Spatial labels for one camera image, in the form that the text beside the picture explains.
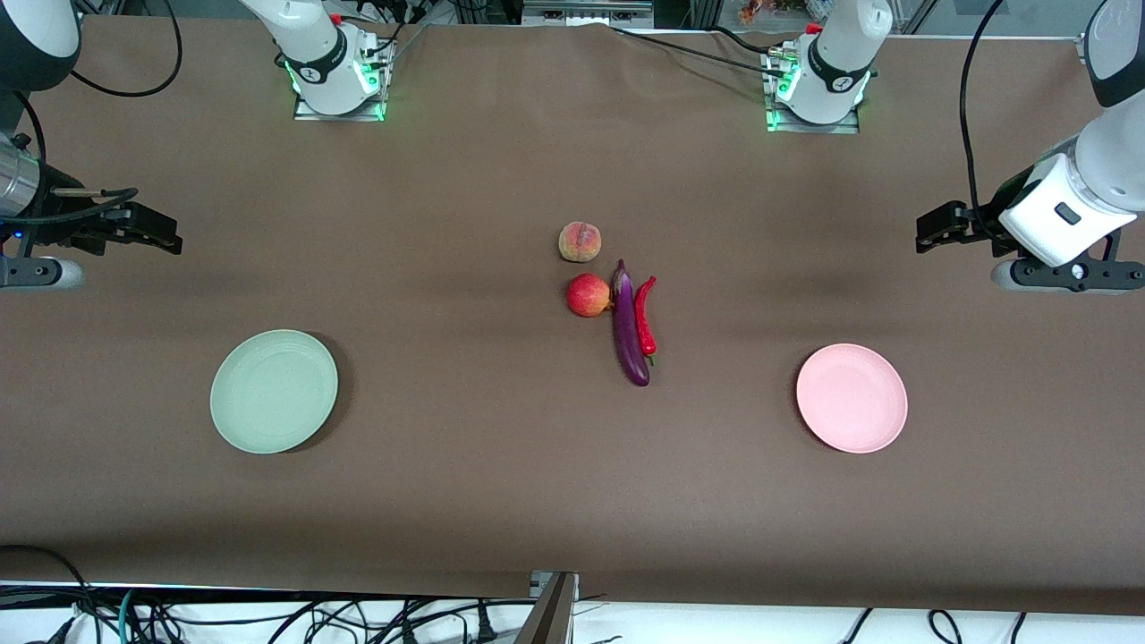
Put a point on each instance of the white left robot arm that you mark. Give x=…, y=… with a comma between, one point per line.
x=841, y=54

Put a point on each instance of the pink plate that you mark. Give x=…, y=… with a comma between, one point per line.
x=850, y=398

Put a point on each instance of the peach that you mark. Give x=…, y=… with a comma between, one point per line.
x=580, y=241

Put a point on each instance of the purple eggplant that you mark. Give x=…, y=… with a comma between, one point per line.
x=629, y=340

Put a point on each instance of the brown table cover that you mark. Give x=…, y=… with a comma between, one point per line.
x=537, y=483

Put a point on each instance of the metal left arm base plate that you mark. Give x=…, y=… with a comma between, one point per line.
x=805, y=128

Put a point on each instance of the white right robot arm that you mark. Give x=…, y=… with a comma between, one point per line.
x=313, y=45

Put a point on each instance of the aluminium profile post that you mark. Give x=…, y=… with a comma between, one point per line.
x=550, y=617

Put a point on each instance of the grey metal box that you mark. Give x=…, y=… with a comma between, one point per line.
x=581, y=13

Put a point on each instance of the pale green plate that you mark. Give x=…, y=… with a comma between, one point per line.
x=273, y=394

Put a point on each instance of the red chili pepper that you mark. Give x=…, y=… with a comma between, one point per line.
x=644, y=322

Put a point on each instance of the red apple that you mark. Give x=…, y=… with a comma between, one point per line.
x=588, y=295

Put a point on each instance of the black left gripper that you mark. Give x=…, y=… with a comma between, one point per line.
x=986, y=223

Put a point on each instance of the aluminium corner profile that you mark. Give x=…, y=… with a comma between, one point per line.
x=1084, y=49

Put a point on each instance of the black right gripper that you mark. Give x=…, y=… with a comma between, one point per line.
x=73, y=224

